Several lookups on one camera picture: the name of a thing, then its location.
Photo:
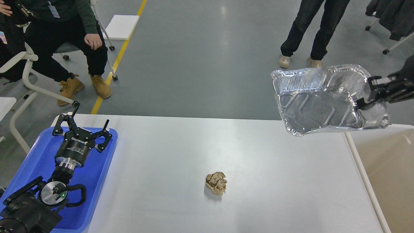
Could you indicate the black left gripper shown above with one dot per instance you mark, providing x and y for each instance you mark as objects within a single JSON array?
[{"x": 73, "y": 147}]

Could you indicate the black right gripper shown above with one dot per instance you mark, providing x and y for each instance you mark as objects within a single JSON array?
[{"x": 399, "y": 84}]

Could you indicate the aluminium foil tray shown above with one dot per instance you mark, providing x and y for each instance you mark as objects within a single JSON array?
[{"x": 317, "y": 100}]

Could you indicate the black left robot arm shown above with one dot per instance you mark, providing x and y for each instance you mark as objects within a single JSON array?
[{"x": 57, "y": 186}]

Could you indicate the blue plastic tray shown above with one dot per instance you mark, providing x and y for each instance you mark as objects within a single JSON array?
[{"x": 40, "y": 162}]

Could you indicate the beige plastic bin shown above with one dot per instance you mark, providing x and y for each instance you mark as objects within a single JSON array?
[{"x": 385, "y": 160}]

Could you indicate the white table at left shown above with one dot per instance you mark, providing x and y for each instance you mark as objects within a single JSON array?
[{"x": 6, "y": 104}]

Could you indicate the chair with dark jacket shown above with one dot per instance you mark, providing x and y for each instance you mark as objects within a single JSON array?
[{"x": 397, "y": 16}]

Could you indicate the white foam board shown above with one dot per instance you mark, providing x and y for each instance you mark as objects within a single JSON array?
[{"x": 121, "y": 27}]

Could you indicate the seated person in green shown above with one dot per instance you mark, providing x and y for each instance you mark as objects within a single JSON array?
[{"x": 56, "y": 22}]

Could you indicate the crumpled brown paper ball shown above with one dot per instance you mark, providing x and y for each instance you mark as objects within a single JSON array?
[{"x": 216, "y": 183}]

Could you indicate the white chair frame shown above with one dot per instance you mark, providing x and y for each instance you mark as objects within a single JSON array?
[{"x": 32, "y": 90}]

